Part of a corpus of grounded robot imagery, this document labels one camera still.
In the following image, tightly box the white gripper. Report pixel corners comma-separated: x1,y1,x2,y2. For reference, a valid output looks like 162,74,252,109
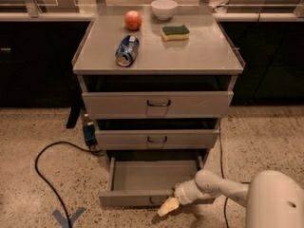
158,180,200,217

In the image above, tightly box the grey bottom drawer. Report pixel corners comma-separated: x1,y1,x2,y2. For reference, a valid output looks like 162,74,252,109
100,155,203,207

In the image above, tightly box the grey drawer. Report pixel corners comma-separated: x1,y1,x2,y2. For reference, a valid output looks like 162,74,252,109
83,91,234,119
100,155,203,207
95,129,219,150

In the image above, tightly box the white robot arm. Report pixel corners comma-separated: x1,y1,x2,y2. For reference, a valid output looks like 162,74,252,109
158,170,304,228

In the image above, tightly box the grey middle drawer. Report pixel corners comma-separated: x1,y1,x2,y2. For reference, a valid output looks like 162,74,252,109
95,129,219,150

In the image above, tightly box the grey top drawer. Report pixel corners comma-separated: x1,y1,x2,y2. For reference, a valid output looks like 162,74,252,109
83,91,234,119

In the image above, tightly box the grey drawer cabinet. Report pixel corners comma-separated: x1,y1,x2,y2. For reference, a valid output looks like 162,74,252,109
71,5,246,163

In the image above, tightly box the blue power box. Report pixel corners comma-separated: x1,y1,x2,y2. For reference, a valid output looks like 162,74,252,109
83,124,97,146

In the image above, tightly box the blue tape mark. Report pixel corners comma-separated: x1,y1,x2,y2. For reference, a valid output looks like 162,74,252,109
52,207,86,228

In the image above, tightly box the blue soda can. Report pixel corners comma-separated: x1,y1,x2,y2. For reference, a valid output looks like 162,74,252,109
115,35,140,67

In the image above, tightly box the green yellow sponge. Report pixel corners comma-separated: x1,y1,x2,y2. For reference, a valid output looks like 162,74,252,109
161,25,190,41

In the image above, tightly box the orange apple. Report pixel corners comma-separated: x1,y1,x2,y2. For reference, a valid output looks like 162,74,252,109
124,10,143,30

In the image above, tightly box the white bowl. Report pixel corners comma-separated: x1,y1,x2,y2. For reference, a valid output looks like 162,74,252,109
151,0,178,20

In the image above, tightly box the long counter ledge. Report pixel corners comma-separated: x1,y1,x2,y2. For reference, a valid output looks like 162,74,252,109
0,12,304,22

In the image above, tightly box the black cable right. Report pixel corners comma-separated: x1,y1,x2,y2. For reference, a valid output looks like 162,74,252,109
218,123,251,228

